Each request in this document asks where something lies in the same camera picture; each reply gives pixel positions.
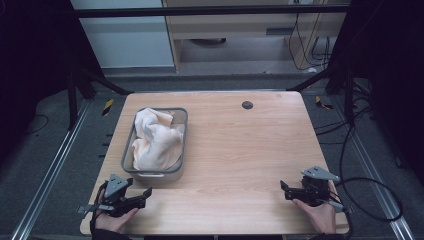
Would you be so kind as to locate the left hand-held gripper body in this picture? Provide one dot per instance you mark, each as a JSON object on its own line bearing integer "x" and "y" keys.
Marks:
{"x": 115, "y": 186}

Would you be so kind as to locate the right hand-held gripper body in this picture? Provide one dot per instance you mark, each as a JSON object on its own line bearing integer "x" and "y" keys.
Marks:
{"x": 316, "y": 190}

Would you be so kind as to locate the grey plastic bin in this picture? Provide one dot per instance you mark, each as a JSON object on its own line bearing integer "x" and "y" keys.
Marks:
{"x": 156, "y": 175}

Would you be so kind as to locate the white cloth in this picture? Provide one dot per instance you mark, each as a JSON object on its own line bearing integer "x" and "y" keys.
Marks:
{"x": 156, "y": 143}

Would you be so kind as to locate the person's right hand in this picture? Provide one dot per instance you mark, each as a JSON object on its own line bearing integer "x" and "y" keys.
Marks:
{"x": 321, "y": 218}

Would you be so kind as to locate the person's left hand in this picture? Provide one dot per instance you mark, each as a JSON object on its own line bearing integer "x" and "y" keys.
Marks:
{"x": 111, "y": 222}

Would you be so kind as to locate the yellow black striped tape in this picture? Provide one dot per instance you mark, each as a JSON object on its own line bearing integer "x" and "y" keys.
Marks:
{"x": 107, "y": 106}
{"x": 322, "y": 103}

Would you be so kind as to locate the grey round table grommet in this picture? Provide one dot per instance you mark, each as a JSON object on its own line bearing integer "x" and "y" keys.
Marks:
{"x": 247, "y": 105}

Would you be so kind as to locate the black metal stand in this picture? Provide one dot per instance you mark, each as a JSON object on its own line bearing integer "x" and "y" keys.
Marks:
{"x": 348, "y": 96}
{"x": 72, "y": 100}

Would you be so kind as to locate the white plug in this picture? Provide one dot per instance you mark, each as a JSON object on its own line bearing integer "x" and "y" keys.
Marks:
{"x": 311, "y": 70}

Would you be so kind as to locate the black curtain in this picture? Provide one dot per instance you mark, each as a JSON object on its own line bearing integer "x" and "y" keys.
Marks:
{"x": 33, "y": 60}
{"x": 390, "y": 66}

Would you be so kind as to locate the white cabinet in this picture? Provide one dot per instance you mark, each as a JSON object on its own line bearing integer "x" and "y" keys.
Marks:
{"x": 130, "y": 40}

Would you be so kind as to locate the light wooden desk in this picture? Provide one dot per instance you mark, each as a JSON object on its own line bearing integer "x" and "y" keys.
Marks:
{"x": 233, "y": 25}

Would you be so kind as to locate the aluminium floor rail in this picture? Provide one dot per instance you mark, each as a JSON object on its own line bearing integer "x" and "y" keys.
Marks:
{"x": 373, "y": 173}
{"x": 50, "y": 173}

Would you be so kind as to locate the black horizontal frame bar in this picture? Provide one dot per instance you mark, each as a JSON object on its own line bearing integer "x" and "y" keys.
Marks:
{"x": 200, "y": 11}

